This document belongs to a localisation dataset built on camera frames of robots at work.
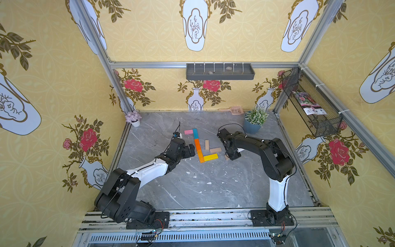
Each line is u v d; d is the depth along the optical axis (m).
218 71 0.93
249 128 1.04
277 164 0.52
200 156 0.95
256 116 0.97
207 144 1.01
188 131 1.08
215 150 0.98
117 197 0.42
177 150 0.69
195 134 1.06
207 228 0.72
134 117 1.04
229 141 0.73
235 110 1.24
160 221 0.73
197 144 1.01
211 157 0.95
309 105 0.76
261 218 0.74
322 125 0.81
